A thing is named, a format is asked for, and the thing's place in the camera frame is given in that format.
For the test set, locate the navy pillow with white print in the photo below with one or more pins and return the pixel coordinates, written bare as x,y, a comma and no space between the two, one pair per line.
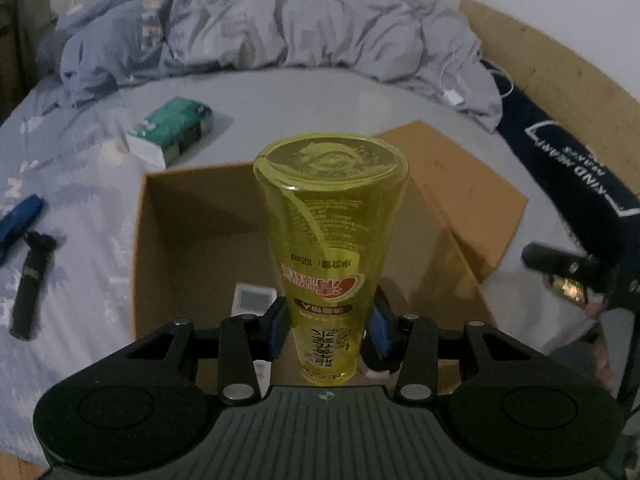
565,160

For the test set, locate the yellow transparent bottle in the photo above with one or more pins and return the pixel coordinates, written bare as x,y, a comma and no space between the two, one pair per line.
330,220

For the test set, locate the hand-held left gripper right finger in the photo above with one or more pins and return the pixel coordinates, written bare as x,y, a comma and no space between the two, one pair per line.
378,330

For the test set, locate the wooden bed frame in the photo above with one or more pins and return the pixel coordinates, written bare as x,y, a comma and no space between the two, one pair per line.
560,65

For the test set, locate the small shiny gold object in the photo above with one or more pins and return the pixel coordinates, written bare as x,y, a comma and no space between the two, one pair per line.
567,287

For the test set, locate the blue-grey duvet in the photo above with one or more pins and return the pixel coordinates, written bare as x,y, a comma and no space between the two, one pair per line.
280,25

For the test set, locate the blue pen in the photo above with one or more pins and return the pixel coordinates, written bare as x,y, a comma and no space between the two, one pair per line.
17,220

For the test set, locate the white small display device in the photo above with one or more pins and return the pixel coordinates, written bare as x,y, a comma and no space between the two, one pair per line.
252,297

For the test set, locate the brown cardboard box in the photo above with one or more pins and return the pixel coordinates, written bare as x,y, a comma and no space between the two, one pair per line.
200,220

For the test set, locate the green tissue pack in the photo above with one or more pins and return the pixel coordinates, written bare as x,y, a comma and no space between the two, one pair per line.
172,127

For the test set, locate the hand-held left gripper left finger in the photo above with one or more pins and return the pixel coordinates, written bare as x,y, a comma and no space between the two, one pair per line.
277,329

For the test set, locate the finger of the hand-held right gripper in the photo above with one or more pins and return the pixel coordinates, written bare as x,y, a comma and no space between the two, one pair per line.
555,259

